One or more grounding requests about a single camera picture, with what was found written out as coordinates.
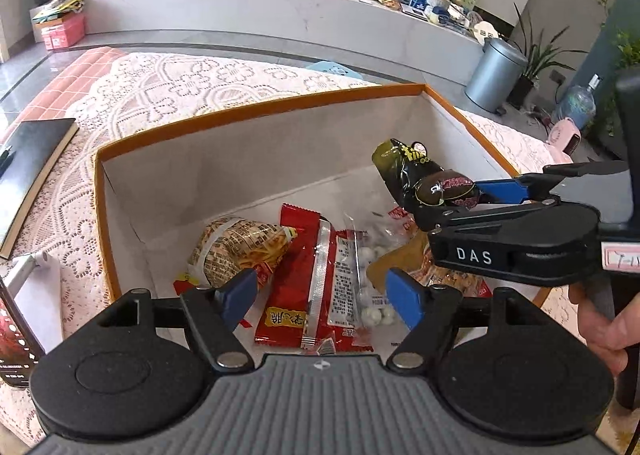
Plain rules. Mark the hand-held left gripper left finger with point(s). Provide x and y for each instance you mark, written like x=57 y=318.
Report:
x=239 y=297

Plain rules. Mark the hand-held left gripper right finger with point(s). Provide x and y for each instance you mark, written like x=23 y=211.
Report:
x=404 y=297

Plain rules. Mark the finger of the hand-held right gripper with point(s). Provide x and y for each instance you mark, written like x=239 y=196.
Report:
x=465 y=216
x=502 y=191

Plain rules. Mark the white ball candy packet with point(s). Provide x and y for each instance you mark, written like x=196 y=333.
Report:
x=372 y=285

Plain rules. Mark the orange snack packet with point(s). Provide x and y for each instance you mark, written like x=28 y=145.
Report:
x=430 y=270

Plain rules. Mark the fries print snack packet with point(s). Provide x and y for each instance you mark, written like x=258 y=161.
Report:
x=240 y=247

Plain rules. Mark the red snack packet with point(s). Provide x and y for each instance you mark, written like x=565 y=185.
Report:
x=295 y=275

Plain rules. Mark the dark green snack packet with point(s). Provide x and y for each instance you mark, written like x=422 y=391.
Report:
x=400 y=167

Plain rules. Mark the orange-rimmed white box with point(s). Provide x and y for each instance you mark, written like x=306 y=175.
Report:
x=250 y=160

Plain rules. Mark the person's right hand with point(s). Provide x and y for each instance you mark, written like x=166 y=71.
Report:
x=600 y=335

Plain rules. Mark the clear water bottle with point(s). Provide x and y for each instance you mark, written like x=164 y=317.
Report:
x=577 y=105

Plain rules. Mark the grey trash can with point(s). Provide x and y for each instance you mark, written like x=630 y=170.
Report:
x=495 y=72

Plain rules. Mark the potted long-leaf plant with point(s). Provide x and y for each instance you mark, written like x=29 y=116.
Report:
x=537 y=60

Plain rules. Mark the green leafy plant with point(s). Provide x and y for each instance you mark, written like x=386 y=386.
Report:
x=622 y=80

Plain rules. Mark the black notebook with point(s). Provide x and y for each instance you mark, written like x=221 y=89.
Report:
x=35 y=170

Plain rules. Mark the black pen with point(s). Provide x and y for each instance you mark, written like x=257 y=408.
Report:
x=5 y=160

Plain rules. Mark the white marble cabinet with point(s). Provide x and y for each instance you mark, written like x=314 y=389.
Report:
x=275 y=10

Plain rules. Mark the pink boxes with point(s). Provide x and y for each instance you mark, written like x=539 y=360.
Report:
x=62 y=32

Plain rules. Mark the stack of papers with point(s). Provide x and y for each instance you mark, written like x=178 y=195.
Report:
x=57 y=10

